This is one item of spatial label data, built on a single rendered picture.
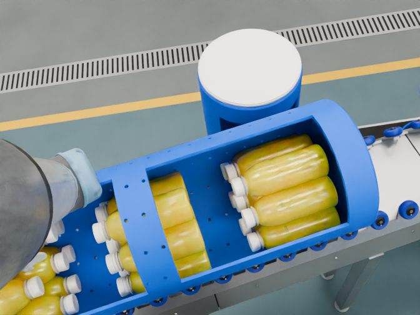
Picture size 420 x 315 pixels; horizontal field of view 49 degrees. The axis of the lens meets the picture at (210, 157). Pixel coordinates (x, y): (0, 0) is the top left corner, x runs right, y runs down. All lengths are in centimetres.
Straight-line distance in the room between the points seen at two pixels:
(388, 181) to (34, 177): 103
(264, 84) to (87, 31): 203
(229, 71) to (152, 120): 130
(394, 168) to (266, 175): 44
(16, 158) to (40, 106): 251
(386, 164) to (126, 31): 212
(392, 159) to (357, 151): 37
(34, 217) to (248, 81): 100
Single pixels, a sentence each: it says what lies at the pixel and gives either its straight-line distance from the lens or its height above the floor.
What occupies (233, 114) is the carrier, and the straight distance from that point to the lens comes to 121.
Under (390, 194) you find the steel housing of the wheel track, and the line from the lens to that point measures 120.
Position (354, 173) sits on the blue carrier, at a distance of 89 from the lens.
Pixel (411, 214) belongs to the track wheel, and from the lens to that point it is 115.
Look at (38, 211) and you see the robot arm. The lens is 28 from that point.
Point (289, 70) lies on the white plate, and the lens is 125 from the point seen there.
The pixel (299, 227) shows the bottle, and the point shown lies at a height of 107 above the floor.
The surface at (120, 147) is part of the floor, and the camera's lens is 245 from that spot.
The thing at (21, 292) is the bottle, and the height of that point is 112.
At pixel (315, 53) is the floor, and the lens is 276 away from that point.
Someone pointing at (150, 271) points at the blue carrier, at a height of 117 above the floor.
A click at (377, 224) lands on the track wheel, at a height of 96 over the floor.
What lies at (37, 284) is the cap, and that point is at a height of 111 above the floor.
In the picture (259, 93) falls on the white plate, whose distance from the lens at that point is 120.
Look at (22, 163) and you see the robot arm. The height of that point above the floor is 174.
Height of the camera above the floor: 196
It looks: 58 degrees down
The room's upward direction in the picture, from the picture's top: 10 degrees counter-clockwise
